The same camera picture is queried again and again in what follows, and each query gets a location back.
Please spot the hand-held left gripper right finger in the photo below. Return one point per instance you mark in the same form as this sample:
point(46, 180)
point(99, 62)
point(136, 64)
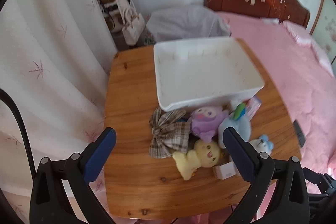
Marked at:
point(236, 150)

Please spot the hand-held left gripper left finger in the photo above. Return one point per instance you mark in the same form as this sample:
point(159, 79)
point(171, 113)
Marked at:
point(101, 150)

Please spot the light blue plush toy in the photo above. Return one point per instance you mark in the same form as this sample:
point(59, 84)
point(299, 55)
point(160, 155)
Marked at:
point(242, 127)

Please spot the small white plush toy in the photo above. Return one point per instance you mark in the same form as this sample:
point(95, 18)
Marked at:
point(262, 144)

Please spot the yellow plush toy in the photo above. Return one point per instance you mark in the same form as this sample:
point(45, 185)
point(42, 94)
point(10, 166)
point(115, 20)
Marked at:
point(199, 154)

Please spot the purple plush toy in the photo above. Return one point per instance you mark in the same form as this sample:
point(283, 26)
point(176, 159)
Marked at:
point(206, 121)

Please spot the plaid fabric bow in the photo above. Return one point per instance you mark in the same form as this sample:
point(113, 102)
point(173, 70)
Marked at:
point(170, 134)

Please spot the white plastic storage bin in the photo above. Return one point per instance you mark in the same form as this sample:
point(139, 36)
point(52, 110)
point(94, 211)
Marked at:
point(204, 69)

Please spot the small white carton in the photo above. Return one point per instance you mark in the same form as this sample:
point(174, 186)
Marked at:
point(225, 171)

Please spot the pink purple packet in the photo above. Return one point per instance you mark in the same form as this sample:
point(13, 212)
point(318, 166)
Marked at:
point(254, 106)

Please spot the pink bed quilt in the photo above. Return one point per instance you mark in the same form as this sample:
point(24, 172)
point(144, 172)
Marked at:
point(296, 87)

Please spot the white floral curtain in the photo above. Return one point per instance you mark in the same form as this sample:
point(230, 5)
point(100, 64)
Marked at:
point(52, 56)

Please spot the pink pillow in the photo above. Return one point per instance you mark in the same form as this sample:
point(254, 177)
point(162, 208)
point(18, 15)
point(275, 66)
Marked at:
point(304, 36)

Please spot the grey cloth bundle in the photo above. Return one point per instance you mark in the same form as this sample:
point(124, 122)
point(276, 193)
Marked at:
point(186, 20)

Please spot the floral wardrobe door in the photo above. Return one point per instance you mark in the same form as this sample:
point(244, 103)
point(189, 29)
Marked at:
point(326, 27)

